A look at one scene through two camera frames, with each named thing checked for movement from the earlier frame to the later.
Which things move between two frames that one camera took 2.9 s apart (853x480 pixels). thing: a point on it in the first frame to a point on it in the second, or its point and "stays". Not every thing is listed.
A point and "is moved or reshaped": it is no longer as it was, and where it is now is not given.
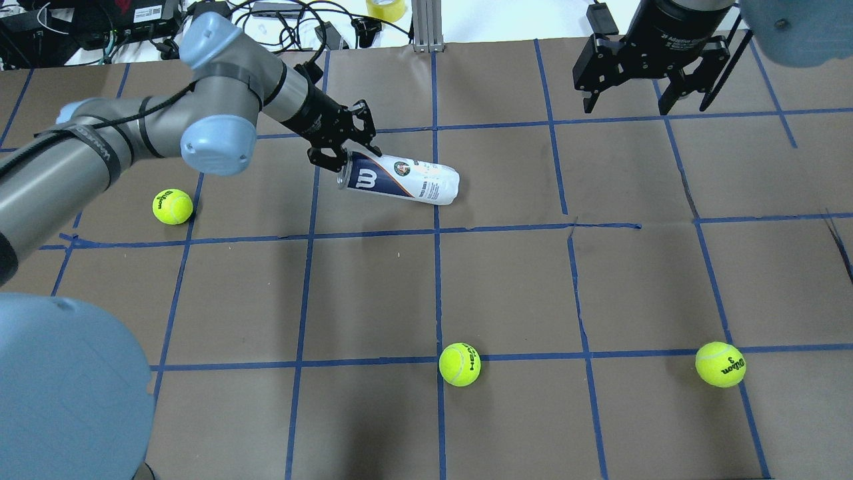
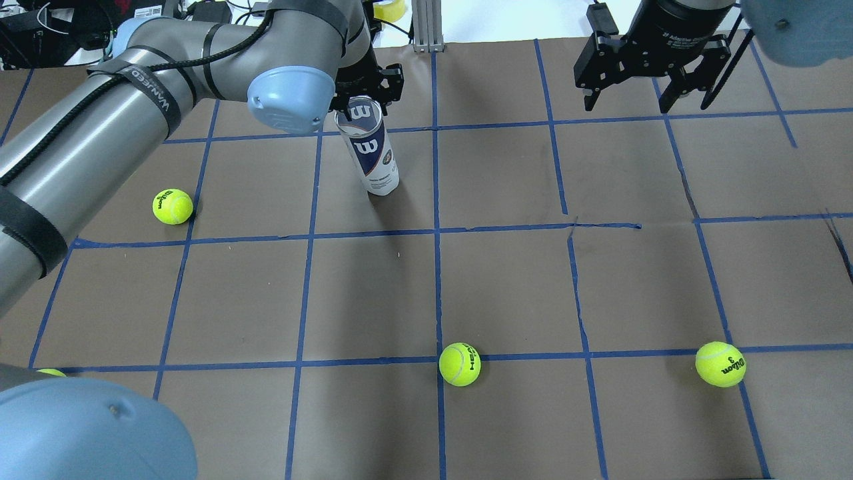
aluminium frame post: (427, 27) stays
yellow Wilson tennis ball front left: (172, 207) stays
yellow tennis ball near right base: (720, 364) stays
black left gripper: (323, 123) to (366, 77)
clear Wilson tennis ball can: (424, 181) is moved or reshaped
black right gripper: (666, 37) stays
